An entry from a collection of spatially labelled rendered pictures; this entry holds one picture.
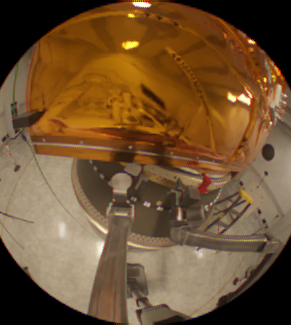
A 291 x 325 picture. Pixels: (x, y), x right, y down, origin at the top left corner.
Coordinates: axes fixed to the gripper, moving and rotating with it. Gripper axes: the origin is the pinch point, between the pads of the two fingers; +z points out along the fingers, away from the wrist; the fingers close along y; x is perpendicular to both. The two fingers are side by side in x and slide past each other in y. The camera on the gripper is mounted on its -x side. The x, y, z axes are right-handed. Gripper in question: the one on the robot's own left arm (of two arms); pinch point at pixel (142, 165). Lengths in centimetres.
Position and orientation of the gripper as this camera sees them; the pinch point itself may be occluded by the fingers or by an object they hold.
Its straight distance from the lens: 44.6
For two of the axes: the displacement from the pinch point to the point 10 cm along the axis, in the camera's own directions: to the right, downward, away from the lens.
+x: -2.3, 6.6, 7.2
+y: -8.9, -4.3, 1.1
